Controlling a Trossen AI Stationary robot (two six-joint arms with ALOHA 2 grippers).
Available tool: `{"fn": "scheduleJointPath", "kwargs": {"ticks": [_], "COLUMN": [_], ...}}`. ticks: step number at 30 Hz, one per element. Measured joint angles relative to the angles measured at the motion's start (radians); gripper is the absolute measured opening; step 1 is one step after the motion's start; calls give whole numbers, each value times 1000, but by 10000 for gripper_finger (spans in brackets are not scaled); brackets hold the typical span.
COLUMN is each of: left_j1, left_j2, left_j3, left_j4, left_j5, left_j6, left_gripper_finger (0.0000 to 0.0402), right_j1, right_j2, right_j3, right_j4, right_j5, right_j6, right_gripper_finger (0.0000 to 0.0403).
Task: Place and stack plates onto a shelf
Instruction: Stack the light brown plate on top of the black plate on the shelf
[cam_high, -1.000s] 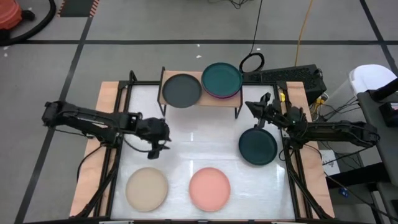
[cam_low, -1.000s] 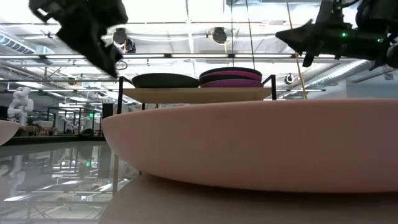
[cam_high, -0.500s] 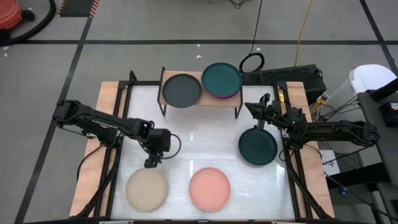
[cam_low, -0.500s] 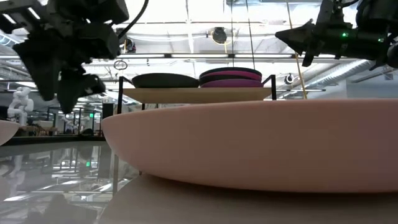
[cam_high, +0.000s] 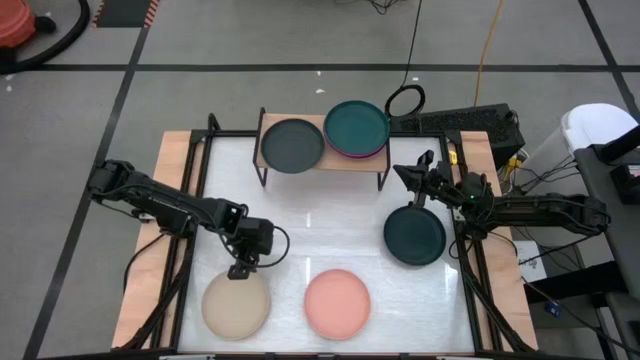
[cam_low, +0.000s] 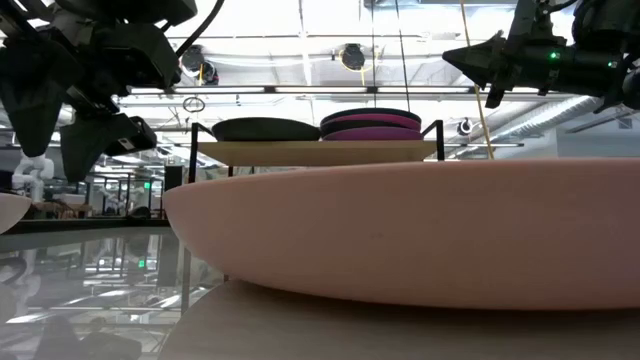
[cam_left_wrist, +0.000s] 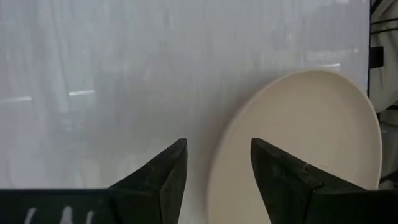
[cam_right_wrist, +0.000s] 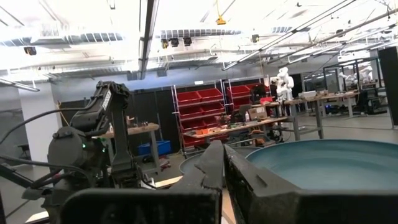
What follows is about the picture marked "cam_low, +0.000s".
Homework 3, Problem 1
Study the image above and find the black hanging ring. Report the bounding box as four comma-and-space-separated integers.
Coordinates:
181, 95, 207, 114

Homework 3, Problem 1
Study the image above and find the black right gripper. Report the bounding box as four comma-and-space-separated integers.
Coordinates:
442, 32, 625, 109

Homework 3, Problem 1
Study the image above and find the black speaker cabinet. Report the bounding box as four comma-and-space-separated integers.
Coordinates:
164, 165, 184, 192

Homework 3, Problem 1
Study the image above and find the large pale pink plate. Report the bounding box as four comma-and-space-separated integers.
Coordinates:
162, 158, 640, 310

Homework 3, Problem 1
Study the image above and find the white humanoid robot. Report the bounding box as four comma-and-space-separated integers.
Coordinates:
12, 152, 55, 204

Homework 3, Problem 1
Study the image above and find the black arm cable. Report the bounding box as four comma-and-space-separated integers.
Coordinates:
173, 0, 225, 57

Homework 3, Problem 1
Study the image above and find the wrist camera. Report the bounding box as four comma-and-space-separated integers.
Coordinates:
507, 0, 551, 49
117, 115, 159, 157

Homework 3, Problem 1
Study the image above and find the thin black hanging cable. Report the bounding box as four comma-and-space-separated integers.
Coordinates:
369, 0, 377, 110

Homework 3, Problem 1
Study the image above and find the magenta plate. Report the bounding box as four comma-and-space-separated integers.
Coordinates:
321, 113, 423, 132
323, 126, 425, 142

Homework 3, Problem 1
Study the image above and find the yellow hanging cable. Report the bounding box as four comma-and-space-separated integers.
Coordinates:
458, 0, 495, 162

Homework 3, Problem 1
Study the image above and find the wooden shelf with black frame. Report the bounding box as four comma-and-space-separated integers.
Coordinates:
187, 121, 445, 184

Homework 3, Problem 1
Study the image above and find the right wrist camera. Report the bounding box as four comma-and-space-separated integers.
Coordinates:
507, 0, 551, 49

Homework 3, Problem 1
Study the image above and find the black metal table frame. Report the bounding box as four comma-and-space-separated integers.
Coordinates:
74, 172, 166, 219

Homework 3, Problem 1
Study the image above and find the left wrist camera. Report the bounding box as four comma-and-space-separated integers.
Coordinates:
117, 115, 159, 157

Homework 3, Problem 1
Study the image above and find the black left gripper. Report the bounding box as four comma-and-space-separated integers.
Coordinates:
0, 23, 182, 184

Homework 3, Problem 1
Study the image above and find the long ceiling light bar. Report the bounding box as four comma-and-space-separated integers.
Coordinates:
114, 84, 489, 97

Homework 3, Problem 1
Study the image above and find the black ceiling cable reel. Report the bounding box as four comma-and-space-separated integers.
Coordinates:
339, 42, 367, 72
179, 43, 207, 74

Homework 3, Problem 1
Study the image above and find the teal plate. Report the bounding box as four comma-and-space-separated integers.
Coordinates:
211, 117, 322, 143

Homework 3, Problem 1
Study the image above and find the black table edge rail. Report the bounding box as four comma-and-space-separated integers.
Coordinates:
19, 218, 171, 235

